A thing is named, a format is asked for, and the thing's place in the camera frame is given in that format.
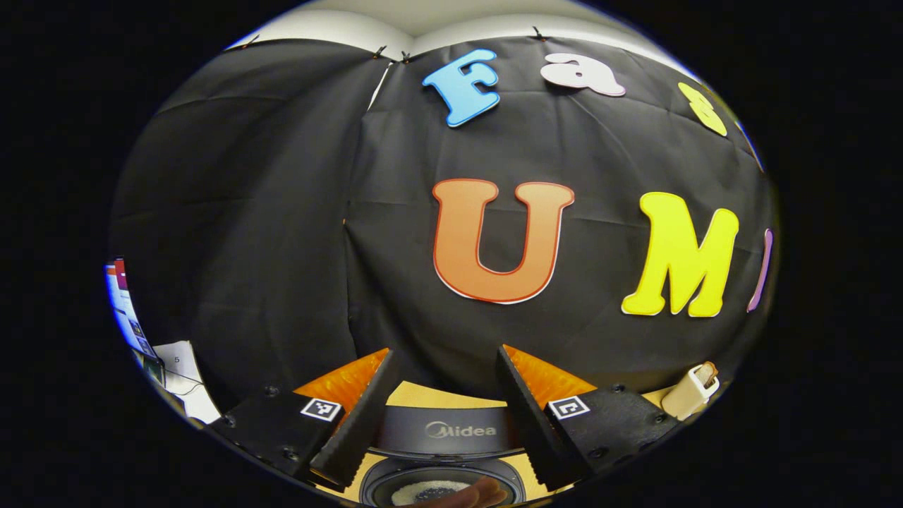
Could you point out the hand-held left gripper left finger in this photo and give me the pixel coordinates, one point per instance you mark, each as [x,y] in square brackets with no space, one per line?
[363,416]

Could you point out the silver black rice cooker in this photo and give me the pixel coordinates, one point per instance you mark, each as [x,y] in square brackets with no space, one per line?
[451,430]

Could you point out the black backdrop cloth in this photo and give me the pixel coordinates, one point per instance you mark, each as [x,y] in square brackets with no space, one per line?
[282,212]

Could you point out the white side table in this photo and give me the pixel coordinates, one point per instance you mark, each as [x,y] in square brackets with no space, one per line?
[187,381]

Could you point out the small portion of white rice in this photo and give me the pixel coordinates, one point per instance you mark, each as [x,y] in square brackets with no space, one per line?
[427,490]

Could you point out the computer monitor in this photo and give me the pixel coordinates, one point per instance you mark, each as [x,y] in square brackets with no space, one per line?
[127,310]

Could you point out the white toaster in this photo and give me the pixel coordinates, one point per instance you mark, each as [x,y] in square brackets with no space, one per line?
[684,398]

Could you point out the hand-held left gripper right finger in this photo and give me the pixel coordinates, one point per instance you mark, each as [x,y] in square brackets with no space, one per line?
[529,416]

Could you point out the toasted bread slice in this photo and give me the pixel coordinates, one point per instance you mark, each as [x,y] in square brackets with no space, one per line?
[707,372]

